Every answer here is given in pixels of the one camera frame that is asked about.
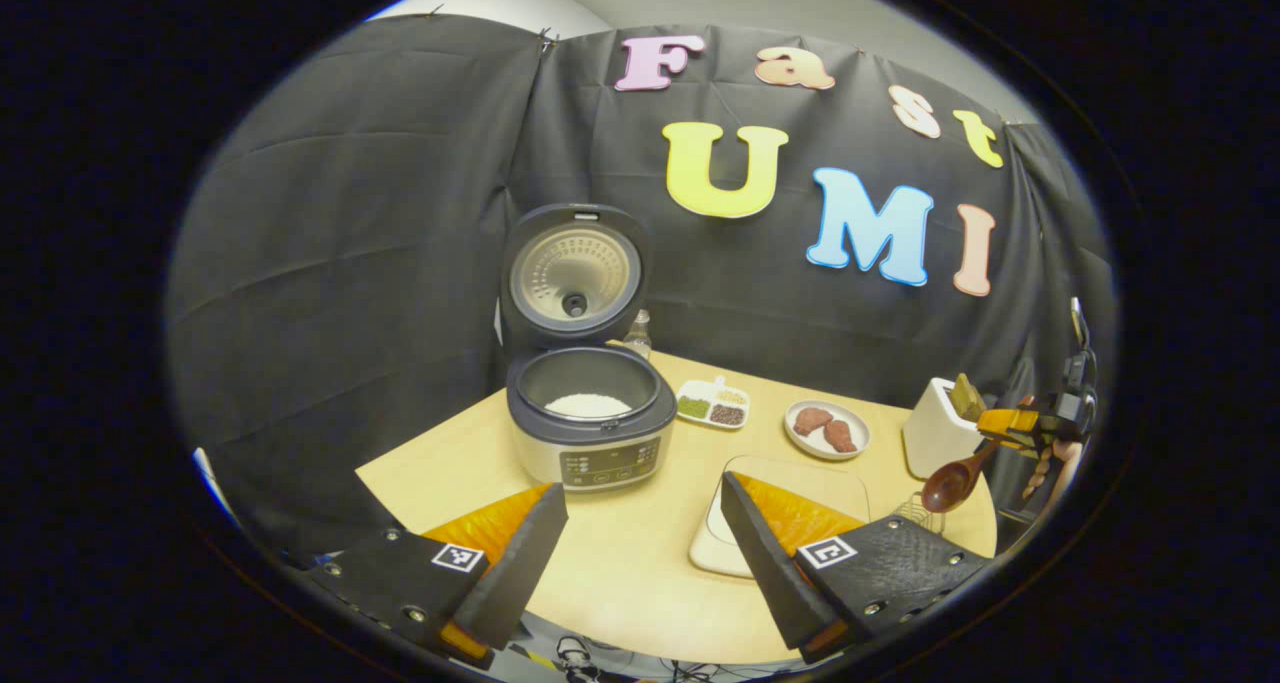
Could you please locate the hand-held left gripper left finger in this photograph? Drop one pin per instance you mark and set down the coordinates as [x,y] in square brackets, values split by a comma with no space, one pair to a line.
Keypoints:
[525,563]

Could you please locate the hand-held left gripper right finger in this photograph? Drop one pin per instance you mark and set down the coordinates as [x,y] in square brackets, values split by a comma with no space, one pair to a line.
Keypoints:
[765,563]

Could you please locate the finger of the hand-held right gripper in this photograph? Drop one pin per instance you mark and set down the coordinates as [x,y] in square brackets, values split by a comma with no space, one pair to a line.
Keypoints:
[1005,425]

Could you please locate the brown wooden spoon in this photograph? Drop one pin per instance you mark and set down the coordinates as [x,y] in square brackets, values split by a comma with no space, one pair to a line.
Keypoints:
[950,483]

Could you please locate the clear tray of rice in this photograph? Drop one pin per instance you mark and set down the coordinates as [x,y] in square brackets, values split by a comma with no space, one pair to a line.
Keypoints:
[830,483]

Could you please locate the grey and silver rice cooker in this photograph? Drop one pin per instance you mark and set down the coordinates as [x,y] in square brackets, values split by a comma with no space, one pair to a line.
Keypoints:
[590,453]

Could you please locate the white rice mound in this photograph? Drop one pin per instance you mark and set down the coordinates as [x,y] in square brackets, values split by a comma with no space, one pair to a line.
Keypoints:
[588,405]

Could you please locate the brown toast slice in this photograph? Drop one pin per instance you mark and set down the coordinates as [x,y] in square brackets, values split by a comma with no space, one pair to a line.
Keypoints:
[967,398]

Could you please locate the white toaster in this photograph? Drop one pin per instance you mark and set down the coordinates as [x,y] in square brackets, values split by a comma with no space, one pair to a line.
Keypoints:
[935,433]

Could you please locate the white round plate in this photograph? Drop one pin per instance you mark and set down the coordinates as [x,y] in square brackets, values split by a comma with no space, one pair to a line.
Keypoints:
[865,433]

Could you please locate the red meat piece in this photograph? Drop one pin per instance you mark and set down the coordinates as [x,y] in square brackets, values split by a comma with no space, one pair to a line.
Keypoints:
[812,421]
[842,435]

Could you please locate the white divided bean dish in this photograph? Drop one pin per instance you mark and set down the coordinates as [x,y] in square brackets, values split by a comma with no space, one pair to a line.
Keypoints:
[712,406]

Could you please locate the small clear glass bottle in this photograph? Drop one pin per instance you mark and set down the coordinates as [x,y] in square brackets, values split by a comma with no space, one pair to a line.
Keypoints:
[638,338]

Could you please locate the black backdrop cloth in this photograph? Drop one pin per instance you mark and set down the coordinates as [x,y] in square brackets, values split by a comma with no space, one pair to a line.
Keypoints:
[350,263]

